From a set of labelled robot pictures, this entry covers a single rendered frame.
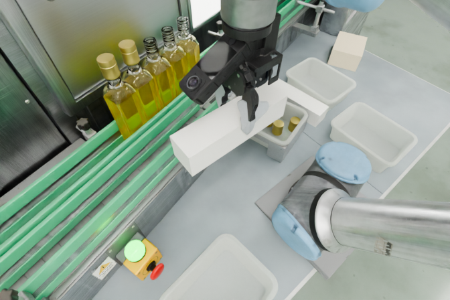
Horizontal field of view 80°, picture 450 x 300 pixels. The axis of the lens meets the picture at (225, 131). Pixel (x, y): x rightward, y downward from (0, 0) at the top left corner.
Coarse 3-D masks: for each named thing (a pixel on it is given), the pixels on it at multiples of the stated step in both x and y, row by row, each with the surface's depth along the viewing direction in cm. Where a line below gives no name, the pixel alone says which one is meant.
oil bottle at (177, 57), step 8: (176, 48) 68; (168, 56) 67; (176, 56) 67; (184, 56) 70; (176, 64) 68; (184, 64) 71; (176, 72) 70; (184, 72) 73; (176, 80) 72; (176, 88) 74
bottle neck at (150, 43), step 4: (144, 40) 61; (148, 40) 62; (152, 40) 62; (156, 40) 61; (144, 44) 61; (148, 44) 60; (152, 44) 61; (156, 44) 61; (148, 48) 61; (152, 48) 61; (156, 48) 62; (148, 52) 62; (152, 52) 62; (156, 52) 63; (148, 56) 63; (152, 56) 63; (156, 56) 63; (152, 60) 64; (156, 60) 64
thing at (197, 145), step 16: (240, 96) 54; (272, 96) 54; (224, 112) 51; (272, 112) 54; (192, 128) 49; (208, 128) 49; (224, 128) 49; (240, 128) 50; (256, 128) 54; (176, 144) 47; (192, 144) 46; (208, 144) 46; (224, 144) 50; (192, 160) 46; (208, 160) 49; (192, 176) 49
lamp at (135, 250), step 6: (138, 240) 62; (126, 246) 61; (132, 246) 60; (138, 246) 60; (144, 246) 62; (126, 252) 60; (132, 252) 59; (138, 252) 60; (144, 252) 61; (132, 258) 59; (138, 258) 60
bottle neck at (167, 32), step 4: (164, 28) 64; (168, 28) 65; (172, 28) 64; (164, 32) 63; (168, 32) 63; (172, 32) 64; (164, 36) 64; (168, 36) 64; (172, 36) 64; (164, 40) 65; (168, 40) 65; (172, 40) 65; (164, 44) 66; (168, 44) 66; (172, 44) 66; (168, 48) 67; (172, 48) 67
